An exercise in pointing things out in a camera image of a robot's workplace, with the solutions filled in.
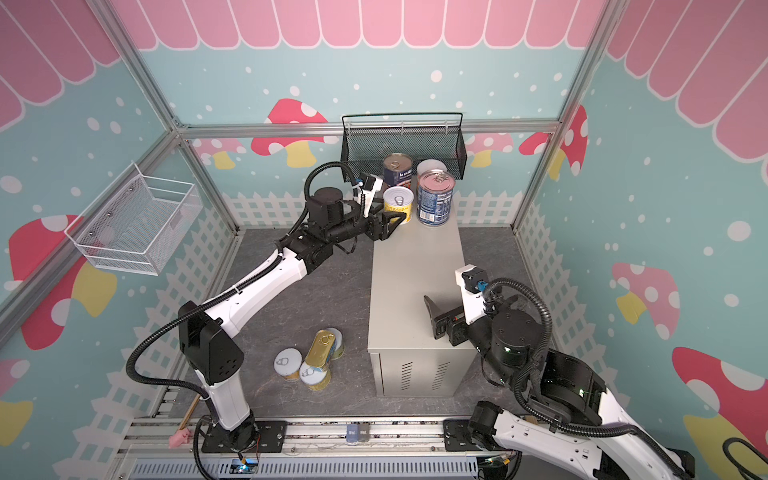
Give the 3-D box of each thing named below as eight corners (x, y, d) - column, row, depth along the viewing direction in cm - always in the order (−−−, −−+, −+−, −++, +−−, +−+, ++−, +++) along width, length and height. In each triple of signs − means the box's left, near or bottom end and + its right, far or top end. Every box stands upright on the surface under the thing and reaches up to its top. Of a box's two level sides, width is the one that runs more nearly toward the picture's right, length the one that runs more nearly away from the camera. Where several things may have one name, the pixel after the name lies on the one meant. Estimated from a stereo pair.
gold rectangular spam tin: (314, 372, 87) (305, 358, 78) (325, 345, 92) (317, 328, 83) (331, 376, 86) (324, 362, 77) (341, 348, 91) (335, 332, 82)
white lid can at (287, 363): (277, 381, 85) (269, 374, 80) (283, 356, 90) (276, 347, 85) (303, 381, 85) (297, 374, 80) (308, 356, 90) (303, 347, 85)
